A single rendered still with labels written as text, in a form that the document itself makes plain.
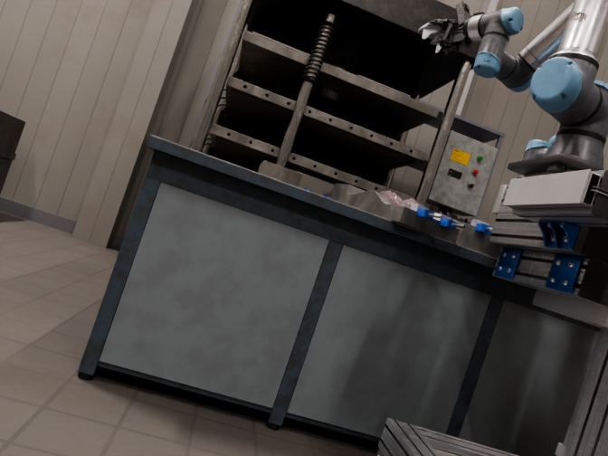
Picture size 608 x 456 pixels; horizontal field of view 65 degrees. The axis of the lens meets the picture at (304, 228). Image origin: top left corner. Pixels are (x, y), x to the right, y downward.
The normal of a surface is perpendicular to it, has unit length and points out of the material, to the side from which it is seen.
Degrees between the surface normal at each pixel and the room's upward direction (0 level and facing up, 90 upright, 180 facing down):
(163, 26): 90
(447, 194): 90
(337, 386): 90
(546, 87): 97
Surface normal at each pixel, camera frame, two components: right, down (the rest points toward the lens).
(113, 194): 0.14, 0.03
